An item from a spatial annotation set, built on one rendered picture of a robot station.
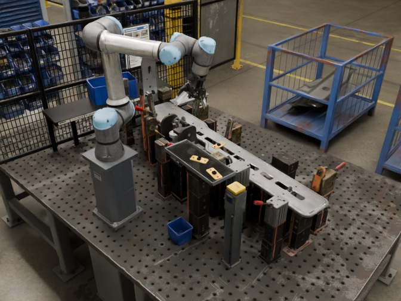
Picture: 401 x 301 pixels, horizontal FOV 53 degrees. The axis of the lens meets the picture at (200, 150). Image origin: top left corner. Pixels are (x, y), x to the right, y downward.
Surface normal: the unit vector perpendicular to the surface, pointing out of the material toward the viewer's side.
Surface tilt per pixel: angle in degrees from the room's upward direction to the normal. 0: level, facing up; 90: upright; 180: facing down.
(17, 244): 0
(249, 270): 0
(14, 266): 0
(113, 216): 88
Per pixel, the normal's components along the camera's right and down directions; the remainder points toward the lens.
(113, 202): 0.05, 0.58
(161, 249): 0.00, -0.84
